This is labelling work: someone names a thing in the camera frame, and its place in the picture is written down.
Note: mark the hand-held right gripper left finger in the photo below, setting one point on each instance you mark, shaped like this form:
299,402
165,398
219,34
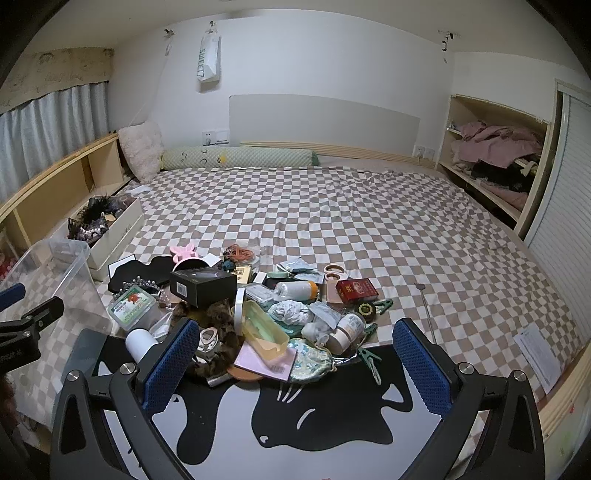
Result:
171,364

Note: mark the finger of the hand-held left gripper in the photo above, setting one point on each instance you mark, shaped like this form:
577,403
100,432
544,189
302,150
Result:
11,296
44,311

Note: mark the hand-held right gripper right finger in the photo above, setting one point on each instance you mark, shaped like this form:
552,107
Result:
425,369

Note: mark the clear plastic container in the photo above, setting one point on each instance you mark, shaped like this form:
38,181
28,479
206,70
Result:
69,277

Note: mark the yellow translucent plastic box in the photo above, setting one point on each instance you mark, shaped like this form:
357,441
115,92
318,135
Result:
263,330

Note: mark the white cylinder cup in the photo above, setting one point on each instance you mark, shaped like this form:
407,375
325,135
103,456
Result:
141,344

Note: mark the green clothespin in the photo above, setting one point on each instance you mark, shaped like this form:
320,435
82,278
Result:
383,305
371,362

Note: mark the metal telescopic rod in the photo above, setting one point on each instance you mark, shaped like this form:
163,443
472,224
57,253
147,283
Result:
427,314

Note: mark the grey blue flat item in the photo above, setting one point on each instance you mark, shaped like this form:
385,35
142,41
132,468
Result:
90,346

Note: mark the leopard fur hair band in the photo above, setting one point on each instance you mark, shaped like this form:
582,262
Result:
219,318

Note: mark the green and white packet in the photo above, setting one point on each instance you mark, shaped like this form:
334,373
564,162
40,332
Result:
131,307

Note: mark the round dark tin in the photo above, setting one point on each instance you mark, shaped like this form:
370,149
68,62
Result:
367,309

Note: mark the black cardboard box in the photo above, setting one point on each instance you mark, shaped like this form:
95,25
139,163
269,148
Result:
201,286

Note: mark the pearl tiara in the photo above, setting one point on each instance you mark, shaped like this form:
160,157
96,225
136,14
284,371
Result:
138,284

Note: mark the white jar with tan lid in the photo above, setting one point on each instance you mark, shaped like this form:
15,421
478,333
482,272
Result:
346,330

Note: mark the white hoop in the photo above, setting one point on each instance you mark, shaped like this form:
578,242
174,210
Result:
239,309

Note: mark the pink notebook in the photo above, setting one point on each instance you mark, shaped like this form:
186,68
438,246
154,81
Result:
265,364

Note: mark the black case with white edge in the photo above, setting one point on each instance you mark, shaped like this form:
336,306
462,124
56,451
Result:
134,272

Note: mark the white storage box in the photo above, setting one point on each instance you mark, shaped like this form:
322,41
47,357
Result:
115,240

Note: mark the red patterned box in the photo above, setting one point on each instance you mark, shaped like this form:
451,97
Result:
355,290

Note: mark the pile of hair accessories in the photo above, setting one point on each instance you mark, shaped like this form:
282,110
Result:
94,217

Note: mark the pale blue packet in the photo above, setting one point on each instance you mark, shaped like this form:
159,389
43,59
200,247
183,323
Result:
325,316

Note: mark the floral fabric pouch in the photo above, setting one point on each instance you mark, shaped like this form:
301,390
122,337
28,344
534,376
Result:
309,362

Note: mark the small gold patterned box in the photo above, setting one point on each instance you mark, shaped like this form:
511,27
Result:
242,273

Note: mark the white paper sheet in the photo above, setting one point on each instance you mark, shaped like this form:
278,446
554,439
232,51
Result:
540,353

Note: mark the tape roll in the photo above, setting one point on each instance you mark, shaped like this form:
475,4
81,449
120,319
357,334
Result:
334,268
332,278

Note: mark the long wooden shelf unit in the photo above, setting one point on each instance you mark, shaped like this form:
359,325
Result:
46,170

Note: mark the crumpled white plastic bag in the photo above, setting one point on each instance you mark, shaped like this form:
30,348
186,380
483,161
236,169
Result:
291,311

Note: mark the white bottle with orange cap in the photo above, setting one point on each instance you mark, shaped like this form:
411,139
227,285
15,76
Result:
293,290

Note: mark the grey curtain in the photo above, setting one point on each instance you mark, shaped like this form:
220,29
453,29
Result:
46,129

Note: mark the fluffy white pillow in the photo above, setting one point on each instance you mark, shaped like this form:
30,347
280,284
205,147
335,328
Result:
141,150

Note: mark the pile of dark clothes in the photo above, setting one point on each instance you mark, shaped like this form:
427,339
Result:
503,177

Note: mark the wooden wardrobe shelf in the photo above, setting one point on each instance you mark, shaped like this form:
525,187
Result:
538,184

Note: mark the white slatted door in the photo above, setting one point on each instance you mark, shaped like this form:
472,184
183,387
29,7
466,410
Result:
563,194

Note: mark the long green bolster pillow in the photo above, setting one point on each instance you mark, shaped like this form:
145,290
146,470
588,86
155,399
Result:
258,157

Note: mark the beige floral valance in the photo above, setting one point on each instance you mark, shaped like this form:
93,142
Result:
60,69

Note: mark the pile of pink clothes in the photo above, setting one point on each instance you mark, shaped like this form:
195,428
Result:
498,143

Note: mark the white headboard panel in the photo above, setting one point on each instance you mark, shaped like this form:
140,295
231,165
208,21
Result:
323,122

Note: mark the hanging white bag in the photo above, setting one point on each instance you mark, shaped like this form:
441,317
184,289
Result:
208,60

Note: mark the white wall socket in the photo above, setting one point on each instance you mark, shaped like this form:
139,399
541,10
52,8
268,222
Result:
424,151

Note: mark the white wall switch plate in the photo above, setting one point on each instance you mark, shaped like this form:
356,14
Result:
214,137

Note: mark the wall hook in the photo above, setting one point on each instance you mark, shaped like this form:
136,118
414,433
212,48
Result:
168,33
445,39

